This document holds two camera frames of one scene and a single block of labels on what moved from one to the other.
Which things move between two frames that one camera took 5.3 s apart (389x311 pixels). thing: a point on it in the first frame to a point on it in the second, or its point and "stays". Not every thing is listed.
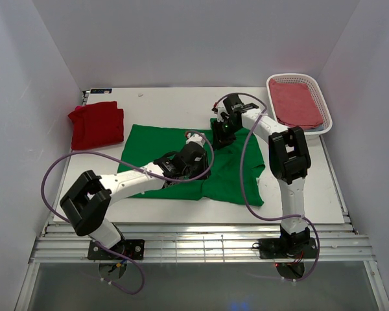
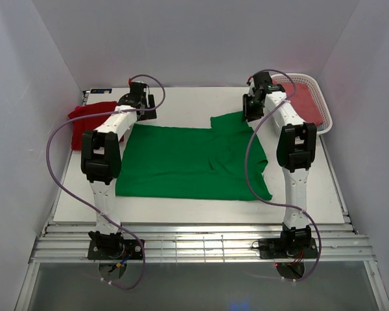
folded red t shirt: x=96 y=124 stays
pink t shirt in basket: x=294 y=104 stays
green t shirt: x=235 y=171 stays
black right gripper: x=219 y=140 to x=246 y=113
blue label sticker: x=100 y=91 stays
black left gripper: x=204 y=166 to x=148 y=115
